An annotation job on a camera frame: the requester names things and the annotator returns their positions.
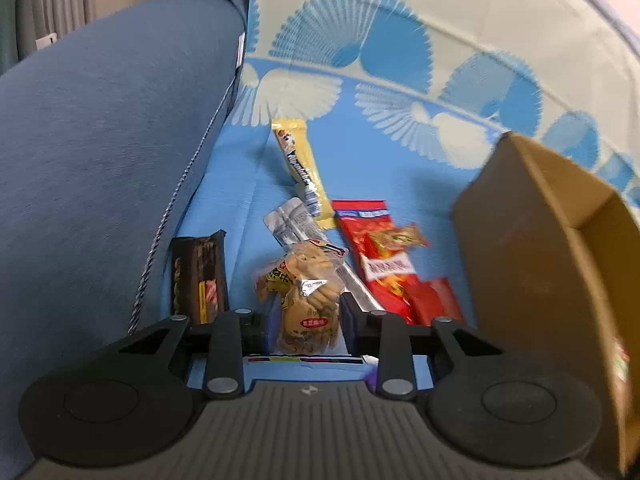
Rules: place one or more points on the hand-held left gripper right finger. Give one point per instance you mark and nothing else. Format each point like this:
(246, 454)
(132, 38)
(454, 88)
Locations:
(349, 321)

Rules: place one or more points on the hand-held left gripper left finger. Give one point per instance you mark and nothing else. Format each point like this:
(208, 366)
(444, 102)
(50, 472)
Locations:
(273, 321)

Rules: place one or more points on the clear biscuit snack packet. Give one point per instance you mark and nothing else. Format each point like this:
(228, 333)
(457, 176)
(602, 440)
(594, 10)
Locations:
(306, 294)

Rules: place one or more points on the large red snack packet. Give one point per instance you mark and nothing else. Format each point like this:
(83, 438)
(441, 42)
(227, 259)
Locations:
(382, 275)

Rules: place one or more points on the white snack packet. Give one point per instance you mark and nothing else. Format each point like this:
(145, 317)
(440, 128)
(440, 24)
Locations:
(310, 367)

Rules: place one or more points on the black snack packet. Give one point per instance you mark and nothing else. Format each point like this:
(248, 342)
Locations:
(196, 270)

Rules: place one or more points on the cardboard box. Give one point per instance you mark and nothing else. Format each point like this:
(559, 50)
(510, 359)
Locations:
(525, 260)

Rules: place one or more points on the small gold red candy packet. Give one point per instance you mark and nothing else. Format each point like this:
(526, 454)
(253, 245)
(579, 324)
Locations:
(397, 239)

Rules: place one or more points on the silver snack packet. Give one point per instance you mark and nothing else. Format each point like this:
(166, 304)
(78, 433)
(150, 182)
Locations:
(296, 222)

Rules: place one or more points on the yellow snack bar packet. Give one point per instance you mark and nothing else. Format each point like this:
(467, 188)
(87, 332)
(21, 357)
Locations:
(299, 165)

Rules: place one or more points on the blue white printed mat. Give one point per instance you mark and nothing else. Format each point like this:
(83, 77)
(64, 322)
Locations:
(410, 110)

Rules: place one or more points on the grey curtain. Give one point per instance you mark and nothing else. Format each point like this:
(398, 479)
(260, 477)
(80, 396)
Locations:
(55, 0)

